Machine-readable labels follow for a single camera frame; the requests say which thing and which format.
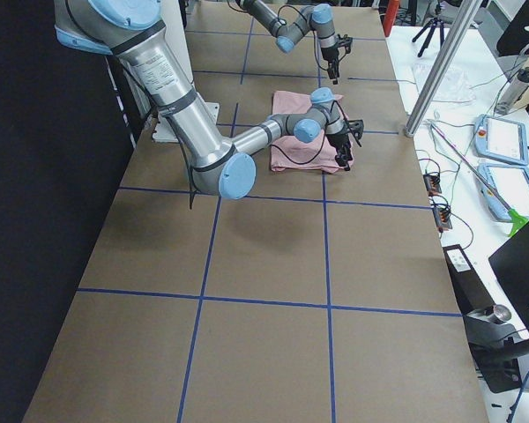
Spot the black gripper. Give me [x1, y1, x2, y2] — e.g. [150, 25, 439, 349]
[320, 33, 353, 85]
[328, 119, 364, 171]

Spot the pink Snoopy t-shirt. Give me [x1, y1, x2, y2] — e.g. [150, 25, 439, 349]
[270, 91, 342, 174]

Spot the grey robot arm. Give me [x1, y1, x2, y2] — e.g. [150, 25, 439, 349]
[54, 1, 363, 199]
[235, 0, 354, 85]

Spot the red cylinder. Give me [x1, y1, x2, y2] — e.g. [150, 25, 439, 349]
[383, 0, 400, 37]

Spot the orange black connector module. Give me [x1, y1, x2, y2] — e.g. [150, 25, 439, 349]
[423, 173, 442, 197]

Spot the black tripod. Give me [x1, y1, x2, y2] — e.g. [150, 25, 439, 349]
[412, 1, 445, 57]

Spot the clear plastic bag with paper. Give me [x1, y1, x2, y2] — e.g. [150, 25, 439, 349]
[412, 63, 475, 103]

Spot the brown paper table cover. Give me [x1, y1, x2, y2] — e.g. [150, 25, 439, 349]
[25, 8, 488, 422]

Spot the far blue teach pendant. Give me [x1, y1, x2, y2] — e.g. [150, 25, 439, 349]
[474, 115, 529, 166]

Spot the blue teach pendant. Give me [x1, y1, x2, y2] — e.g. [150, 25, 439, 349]
[474, 115, 529, 166]
[477, 163, 529, 219]

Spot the near blue teach pendant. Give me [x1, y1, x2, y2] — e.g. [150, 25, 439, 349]
[477, 163, 529, 219]

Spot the water bottle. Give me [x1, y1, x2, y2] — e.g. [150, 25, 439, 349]
[495, 66, 529, 115]

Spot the metal rod with green tip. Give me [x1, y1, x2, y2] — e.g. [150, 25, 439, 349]
[428, 120, 528, 237]

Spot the black monitor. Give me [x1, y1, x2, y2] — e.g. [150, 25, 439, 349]
[488, 221, 529, 330]

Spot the black box device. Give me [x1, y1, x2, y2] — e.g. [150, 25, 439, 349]
[443, 244, 529, 393]

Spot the aluminium frame post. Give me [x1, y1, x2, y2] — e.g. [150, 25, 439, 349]
[404, 0, 481, 137]

